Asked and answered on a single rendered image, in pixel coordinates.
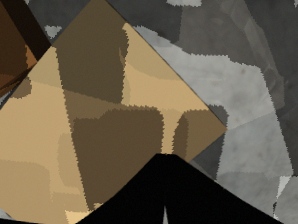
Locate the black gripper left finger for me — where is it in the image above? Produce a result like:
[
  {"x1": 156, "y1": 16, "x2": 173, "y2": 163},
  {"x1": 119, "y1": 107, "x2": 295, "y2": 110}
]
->
[{"x1": 74, "y1": 153, "x2": 169, "y2": 224}]

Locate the dark brown rectangular board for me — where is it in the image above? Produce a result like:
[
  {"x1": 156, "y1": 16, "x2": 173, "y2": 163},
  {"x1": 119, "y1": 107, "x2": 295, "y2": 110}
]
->
[{"x1": 0, "y1": 0, "x2": 52, "y2": 97}]

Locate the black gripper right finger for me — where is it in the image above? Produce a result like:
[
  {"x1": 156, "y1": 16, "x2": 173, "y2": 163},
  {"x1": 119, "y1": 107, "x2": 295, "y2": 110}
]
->
[{"x1": 165, "y1": 155, "x2": 282, "y2": 224}]

